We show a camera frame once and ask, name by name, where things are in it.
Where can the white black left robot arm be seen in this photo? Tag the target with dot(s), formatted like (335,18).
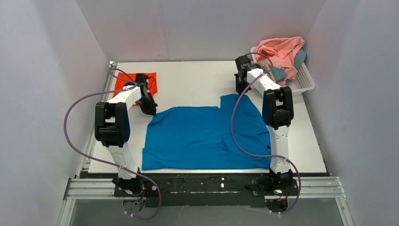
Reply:
(112,129)

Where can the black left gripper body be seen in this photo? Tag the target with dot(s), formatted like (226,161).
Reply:
(148,104)

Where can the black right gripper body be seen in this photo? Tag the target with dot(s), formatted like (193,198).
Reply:
(240,84)

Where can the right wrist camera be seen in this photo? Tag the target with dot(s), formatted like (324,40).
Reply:
(243,63)

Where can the white plastic laundry basket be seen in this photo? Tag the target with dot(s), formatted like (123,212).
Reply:
(304,81)

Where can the pink t shirt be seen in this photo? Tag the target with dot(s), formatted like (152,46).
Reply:
(285,48)

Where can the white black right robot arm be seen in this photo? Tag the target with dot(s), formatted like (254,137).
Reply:
(277,114)

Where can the folded orange t shirt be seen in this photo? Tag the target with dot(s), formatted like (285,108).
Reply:
(131,77)

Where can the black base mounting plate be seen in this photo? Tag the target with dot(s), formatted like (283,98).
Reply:
(240,189)

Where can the aluminium frame rail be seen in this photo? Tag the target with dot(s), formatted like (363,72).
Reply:
(103,189)

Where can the grey blue t shirt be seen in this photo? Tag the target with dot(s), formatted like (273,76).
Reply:
(284,71)

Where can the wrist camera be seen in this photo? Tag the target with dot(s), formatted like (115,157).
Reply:
(146,79)
(243,63)

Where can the beige t shirt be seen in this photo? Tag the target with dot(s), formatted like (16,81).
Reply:
(266,66)

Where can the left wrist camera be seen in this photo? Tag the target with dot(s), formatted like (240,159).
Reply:
(146,79)

